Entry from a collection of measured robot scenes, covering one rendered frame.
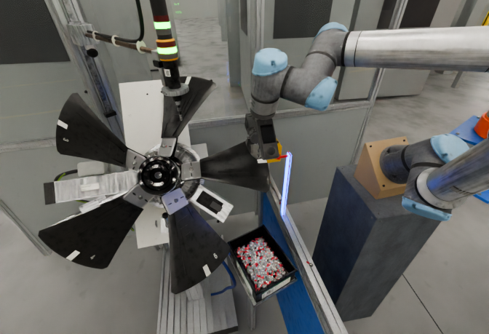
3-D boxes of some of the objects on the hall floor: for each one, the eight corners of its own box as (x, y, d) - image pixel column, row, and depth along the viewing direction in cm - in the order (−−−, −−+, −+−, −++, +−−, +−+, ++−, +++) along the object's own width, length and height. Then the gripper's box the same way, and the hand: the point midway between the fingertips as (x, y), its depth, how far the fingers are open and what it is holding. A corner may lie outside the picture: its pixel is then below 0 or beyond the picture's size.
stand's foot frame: (165, 252, 178) (163, 247, 174) (223, 240, 186) (223, 234, 182) (158, 353, 128) (155, 348, 124) (238, 330, 136) (237, 325, 131)
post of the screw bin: (248, 325, 138) (246, 251, 93) (253, 322, 139) (253, 247, 94) (250, 331, 136) (249, 257, 90) (255, 328, 137) (256, 253, 91)
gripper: (273, 94, 66) (264, 142, 82) (243, 97, 64) (240, 145, 81) (282, 114, 61) (271, 161, 77) (249, 118, 59) (245, 164, 76)
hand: (257, 157), depth 76 cm, fingers closed
